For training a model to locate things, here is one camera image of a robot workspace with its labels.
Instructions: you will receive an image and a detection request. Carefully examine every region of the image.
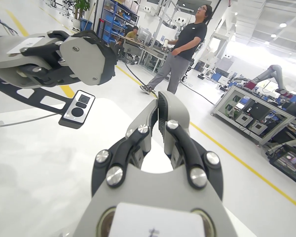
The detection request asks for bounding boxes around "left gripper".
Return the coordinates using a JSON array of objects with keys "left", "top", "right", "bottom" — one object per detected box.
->
[{"left": 0, "top": 30, "right": 117, "bottom": 89}]

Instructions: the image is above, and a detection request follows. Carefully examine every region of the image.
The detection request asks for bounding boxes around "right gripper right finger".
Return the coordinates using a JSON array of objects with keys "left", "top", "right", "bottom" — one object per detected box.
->
[{"left": 158, "top": 91, "right": 224, "bottom": 200}]

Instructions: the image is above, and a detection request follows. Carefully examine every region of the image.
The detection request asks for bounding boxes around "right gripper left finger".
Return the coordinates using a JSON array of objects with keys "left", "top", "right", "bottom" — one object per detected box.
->
[{"left": 91, "top": 99, "right": 159, "bottom": 197}]

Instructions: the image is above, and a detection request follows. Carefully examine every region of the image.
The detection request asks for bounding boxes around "blue plastic bin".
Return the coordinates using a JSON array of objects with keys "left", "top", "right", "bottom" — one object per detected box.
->
[{"left": 79, "top": 18, "right": 93, "bottom": 31}]

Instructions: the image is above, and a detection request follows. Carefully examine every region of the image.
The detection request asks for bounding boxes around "blue storage rack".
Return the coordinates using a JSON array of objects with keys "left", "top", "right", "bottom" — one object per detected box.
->
[{"left": 98, "top": 0, "right": 140, "bottom": 44}]

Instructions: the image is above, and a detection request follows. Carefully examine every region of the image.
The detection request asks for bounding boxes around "person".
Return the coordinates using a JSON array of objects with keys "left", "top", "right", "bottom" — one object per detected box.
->
[
  {"left": 125, "top": 26, "right": 139, "bottom": 39},
  {"left": 140, "top": 4, "right": 213, "bottom": 95}
]

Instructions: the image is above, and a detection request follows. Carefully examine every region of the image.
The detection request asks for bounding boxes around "grey work desk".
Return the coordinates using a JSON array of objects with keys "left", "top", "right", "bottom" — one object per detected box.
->
[{"left": 118, "top": 36, "right": 172, "bottom": 73}]

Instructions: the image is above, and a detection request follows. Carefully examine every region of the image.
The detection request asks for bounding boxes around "black electronics case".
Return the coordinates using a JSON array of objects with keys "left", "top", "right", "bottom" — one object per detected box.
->
[{"left": 266, "top": 144, "right": 296, "bottom": 186}]

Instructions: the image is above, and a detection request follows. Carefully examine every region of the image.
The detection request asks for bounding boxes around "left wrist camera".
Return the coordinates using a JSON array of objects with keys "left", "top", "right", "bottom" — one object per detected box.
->
[{"left": 0, "top": 78, "right": 96, "bottom": 130}]

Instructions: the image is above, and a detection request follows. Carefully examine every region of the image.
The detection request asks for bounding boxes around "aluminium frame equipment cart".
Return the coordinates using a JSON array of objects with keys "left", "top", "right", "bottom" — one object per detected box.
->
[{"left": 211, "top": 85, "right": 296, "bottom": 147}]

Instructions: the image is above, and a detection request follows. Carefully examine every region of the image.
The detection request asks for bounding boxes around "thin white cable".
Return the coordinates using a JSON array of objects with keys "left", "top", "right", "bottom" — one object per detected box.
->
[{"left": 0, "top": 113, "right": 61, "bottom": 128}]

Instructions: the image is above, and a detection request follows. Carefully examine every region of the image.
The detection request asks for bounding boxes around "aluminium frame rig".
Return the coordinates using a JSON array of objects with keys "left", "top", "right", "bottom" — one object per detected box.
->
[{"left": 152, "top": 0, "right": 195, "bottom": 51}]

